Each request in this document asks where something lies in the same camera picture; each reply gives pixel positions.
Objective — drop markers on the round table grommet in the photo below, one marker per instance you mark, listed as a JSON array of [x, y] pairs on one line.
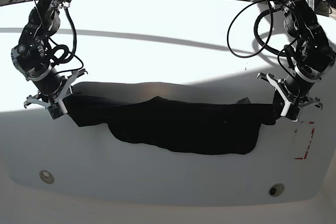
[[46, 177], [276, 190]]

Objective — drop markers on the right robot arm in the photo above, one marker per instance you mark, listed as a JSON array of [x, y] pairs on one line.
[[36, 59]]

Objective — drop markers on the right round table grommet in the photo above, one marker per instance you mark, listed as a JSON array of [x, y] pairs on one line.
[[276, 190]]

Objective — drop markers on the black t-shirt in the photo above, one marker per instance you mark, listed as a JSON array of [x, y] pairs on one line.
[[176, 126]]

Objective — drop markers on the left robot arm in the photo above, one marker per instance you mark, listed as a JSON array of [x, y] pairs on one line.
[[307, 62]]

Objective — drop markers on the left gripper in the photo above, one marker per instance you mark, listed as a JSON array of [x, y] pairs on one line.
[[296, 86]]

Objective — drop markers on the red tape rectangle marking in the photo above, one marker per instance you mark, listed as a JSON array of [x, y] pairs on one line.
[[302, 139]]

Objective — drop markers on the left round table grommet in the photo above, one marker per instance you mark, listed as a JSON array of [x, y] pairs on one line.
[[46, 177]]

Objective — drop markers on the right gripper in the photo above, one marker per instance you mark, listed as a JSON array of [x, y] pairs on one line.
[[48, 83]]

